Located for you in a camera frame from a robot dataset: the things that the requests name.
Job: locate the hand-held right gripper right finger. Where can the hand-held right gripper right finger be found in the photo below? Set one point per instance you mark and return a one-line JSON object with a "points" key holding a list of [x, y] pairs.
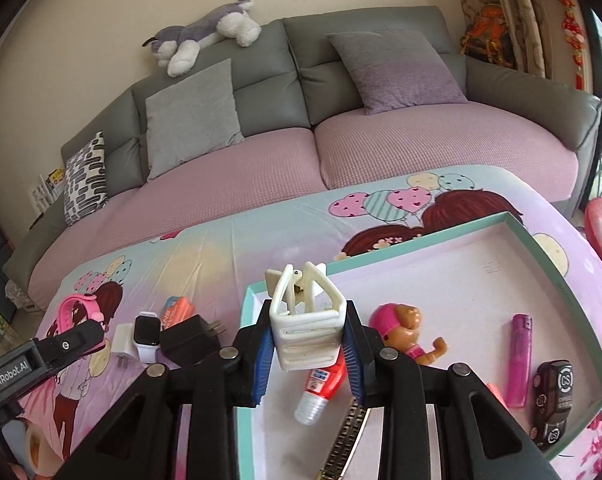
{"points": [[353, 360]]}

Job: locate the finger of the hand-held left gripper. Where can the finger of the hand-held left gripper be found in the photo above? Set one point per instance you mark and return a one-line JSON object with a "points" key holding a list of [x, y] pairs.
{"points": [[76, 340]]}

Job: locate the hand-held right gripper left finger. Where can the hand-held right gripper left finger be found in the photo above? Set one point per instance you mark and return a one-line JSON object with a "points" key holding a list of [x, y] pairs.
{"points": [[263, 360]]}

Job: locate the pink smartwatch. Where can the pink smartwatch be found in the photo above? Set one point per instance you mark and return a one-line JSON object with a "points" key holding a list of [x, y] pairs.
{"points": [[73, 310]]}

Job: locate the red glue bottle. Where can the red glue bottle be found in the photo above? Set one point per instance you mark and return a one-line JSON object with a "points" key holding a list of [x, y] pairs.
{"points": [[326, 380]]}

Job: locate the white charger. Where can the white charger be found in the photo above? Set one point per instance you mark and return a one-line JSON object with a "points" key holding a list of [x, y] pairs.
{"points": [[121, 345]]}

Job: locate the white hair claw clip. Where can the white hair claw clip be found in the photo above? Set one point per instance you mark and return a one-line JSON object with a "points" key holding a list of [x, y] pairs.
{"points": [[306, 330]]}

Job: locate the toy dog figure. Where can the toy dog figure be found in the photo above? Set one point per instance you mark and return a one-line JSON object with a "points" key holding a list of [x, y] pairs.
{"points": [[401, 325]]}

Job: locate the white smartwatch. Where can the white smartwatch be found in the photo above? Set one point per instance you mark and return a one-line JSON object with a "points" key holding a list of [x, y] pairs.
{"points": [[146, 335]]}

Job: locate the black charger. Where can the black charger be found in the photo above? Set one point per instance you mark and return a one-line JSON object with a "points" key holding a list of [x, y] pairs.
{"points": [[191, 340]]}

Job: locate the gold patterned case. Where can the gold patterned case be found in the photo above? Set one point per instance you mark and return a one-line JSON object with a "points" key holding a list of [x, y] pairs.
{"points": [[346, 435]]}

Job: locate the pink and blue toy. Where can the pink and blue toy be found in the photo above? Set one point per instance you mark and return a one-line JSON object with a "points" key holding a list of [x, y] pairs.
{"points": [[173, 310]]}

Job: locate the teal box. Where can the teal box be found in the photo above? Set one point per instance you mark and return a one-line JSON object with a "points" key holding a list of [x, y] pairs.
{"points": [[456, 285]]}

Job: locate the purple lighter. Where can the purple lighter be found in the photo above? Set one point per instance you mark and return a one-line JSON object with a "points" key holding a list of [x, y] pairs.
{"points": [[521, 360]]}

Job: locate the black toy car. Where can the black toy car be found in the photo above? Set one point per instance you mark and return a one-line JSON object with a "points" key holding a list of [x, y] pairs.
{"points": [[551, 400]]}

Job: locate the printed blanket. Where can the printed blanket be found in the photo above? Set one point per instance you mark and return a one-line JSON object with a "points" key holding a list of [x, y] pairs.
{"points": [[206, 260]]}

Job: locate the books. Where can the books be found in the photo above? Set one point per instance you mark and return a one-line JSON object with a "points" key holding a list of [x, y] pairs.
{"points": [[48, 185]]}

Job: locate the black and white patterned pillow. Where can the black and white patterned pillow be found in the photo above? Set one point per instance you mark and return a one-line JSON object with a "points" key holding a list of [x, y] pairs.
{"points": [[86, 180]]}

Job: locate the grey sofa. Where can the grey sofa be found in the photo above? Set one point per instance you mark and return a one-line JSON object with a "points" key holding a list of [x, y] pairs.
{"points": [[261, 60], [231, 170]]}

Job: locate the grey pillow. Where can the grey pillow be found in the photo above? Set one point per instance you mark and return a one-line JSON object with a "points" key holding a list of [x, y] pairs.
{"points": [[191, 115]]}

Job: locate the purple pillow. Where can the purple pillow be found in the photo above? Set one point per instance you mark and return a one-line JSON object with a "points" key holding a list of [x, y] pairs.
{"points": [[401, 70]]}

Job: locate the plush husky toy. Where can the plush husky toy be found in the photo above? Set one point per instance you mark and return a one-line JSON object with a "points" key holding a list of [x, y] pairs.
{"points": [[206, 30]]}

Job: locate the orange decoration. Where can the orange decoration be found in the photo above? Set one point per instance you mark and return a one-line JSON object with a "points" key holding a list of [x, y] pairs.
{"points": [[486, 30]]}

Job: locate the patterned curtain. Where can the patterned curtain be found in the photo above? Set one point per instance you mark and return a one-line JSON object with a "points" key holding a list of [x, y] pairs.
{"points": [[526, 10]]}

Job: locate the red hanging decoration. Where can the red hanging decoration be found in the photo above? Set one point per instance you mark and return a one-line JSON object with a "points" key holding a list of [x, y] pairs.
{"points": [[573, 25]]}

